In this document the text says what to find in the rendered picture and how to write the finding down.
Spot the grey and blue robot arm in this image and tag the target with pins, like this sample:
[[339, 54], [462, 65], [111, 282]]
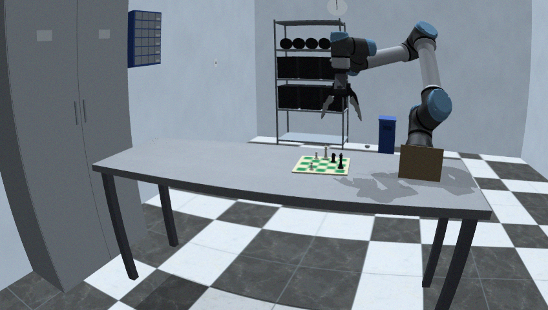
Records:
[[361, 54]]

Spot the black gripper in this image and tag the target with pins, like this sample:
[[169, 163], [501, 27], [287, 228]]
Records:
[[330, 94]]

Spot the green and cream chessboard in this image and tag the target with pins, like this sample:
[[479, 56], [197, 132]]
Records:
[[321, 166]]

